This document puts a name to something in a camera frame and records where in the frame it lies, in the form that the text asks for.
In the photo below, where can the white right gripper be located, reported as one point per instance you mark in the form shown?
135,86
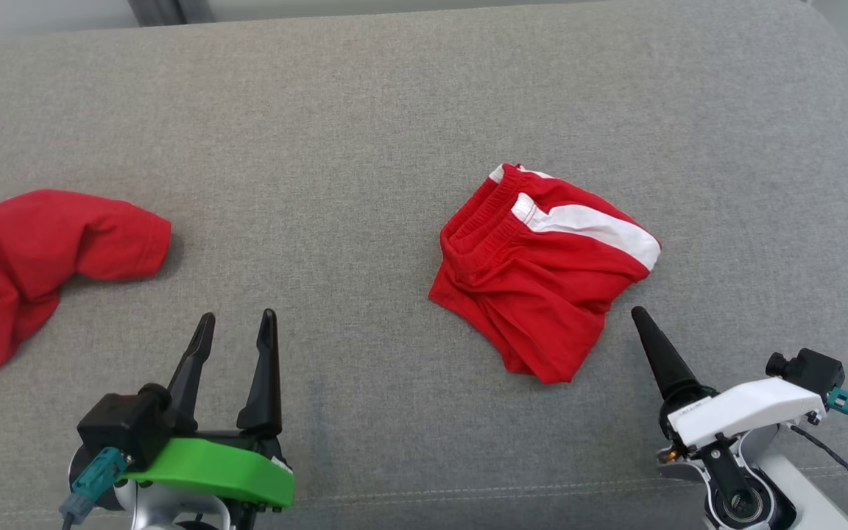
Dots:
748,408

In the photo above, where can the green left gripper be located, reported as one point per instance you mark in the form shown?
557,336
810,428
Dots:
225,467

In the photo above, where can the red shorts with white stripe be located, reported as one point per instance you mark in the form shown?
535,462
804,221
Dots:
542,294

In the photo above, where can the red Bulls 23 jersey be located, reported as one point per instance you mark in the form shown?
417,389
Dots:
19,258

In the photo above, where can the grey fabric sofa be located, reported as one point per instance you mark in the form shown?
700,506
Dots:
394,110

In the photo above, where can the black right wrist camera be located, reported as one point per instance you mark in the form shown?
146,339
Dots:
810,368

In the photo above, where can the teal left camera connector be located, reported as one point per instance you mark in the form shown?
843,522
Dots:
96,475

